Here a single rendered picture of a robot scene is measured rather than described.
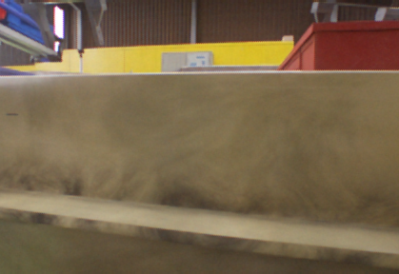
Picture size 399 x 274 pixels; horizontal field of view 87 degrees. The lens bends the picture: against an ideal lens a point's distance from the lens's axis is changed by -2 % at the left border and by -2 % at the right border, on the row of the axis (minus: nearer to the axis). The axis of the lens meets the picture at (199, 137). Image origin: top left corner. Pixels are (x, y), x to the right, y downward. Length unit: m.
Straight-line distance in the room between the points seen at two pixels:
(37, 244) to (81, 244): 0.11
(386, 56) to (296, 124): 0.17
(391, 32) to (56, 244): 0.70
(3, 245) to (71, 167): 0.26
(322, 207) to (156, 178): 0.28
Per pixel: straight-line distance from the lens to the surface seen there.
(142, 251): 0.46
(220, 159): 0.36
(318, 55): 0.40
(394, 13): 0.73
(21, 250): 0.64
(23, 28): 1.64
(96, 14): 0.65
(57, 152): 0.51
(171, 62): 3.19
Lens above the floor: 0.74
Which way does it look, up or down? 5 degrees down
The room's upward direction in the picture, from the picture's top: 1 degrees clockwise
